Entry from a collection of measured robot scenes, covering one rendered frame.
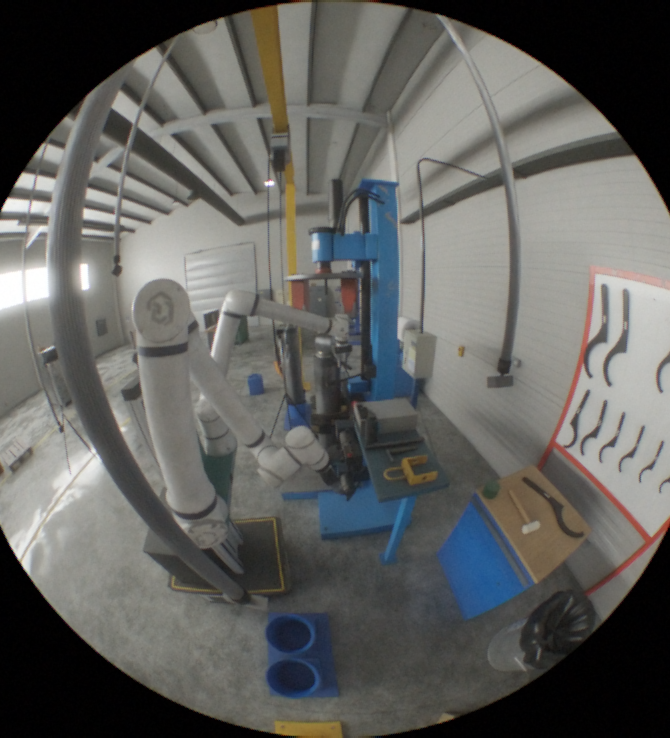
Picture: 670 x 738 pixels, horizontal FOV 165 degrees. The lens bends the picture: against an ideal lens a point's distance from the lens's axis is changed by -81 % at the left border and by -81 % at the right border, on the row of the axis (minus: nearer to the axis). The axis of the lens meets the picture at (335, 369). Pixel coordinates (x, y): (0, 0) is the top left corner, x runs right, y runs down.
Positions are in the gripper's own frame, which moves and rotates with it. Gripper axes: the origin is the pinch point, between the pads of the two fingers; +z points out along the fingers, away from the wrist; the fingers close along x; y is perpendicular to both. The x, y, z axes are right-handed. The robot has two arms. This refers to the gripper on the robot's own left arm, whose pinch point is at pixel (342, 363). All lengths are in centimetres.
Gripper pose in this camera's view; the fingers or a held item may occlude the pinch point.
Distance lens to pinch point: 159.4
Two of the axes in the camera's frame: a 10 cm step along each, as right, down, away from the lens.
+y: 4.2, 3.2, -8.5
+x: 9.1, -1.7, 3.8
